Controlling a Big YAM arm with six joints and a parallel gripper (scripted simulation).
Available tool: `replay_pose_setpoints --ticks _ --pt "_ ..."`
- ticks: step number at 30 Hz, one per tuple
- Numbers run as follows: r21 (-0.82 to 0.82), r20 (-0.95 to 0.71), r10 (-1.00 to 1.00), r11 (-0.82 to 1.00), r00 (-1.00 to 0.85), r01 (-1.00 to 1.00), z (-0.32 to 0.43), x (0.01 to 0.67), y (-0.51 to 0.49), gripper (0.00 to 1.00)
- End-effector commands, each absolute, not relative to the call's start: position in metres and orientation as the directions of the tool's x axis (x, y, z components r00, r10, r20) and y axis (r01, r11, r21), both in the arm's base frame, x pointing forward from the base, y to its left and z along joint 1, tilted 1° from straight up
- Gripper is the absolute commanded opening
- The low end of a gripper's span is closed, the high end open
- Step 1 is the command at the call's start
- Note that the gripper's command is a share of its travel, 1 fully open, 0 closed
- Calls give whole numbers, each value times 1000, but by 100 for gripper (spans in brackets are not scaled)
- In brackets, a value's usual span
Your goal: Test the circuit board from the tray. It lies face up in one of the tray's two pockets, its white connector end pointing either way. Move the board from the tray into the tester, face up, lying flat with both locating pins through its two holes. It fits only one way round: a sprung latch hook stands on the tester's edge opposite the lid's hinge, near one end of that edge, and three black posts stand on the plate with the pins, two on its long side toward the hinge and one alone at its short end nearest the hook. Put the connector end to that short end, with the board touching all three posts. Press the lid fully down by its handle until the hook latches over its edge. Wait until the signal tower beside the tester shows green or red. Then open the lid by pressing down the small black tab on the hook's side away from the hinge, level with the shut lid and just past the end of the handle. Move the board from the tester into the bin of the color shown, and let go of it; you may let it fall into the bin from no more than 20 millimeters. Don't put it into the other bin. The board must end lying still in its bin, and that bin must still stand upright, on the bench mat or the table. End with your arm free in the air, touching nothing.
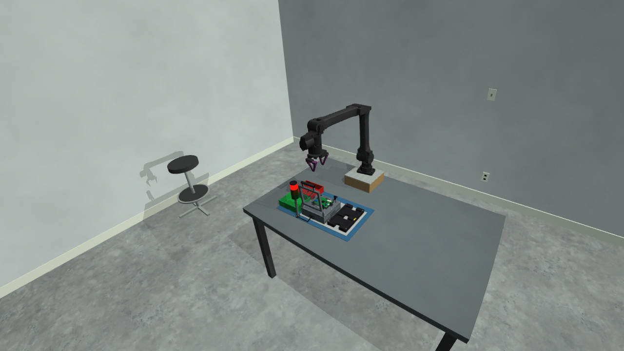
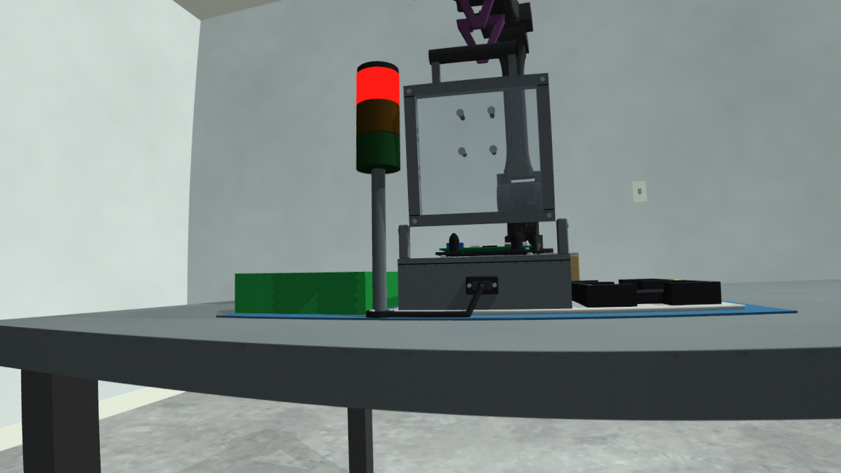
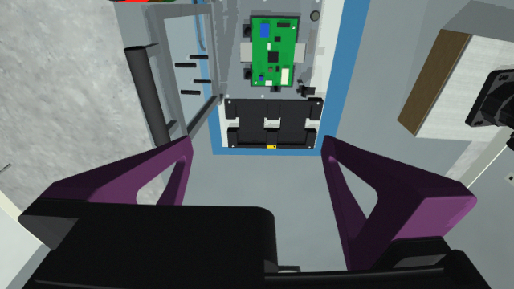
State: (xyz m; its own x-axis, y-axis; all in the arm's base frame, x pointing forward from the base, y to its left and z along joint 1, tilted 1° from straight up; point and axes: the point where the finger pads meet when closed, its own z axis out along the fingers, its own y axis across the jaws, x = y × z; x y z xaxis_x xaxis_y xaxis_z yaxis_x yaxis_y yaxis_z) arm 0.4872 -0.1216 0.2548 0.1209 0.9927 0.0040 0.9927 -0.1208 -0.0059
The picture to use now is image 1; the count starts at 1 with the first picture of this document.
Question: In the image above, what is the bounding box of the red bin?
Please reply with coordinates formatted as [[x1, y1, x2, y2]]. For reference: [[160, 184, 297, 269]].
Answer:
[[304, 180, 324, 194]]

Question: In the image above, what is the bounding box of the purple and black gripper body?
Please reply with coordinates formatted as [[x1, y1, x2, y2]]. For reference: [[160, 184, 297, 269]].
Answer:
[[306, 144, 329, 162]]

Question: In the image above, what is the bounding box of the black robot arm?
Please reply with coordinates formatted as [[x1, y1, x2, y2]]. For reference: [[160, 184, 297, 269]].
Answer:
[[299, 103, 375, 176]]

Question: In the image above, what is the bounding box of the green circuit board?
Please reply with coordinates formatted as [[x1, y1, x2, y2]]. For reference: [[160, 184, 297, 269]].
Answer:
[[321, 197, 333, 207]]

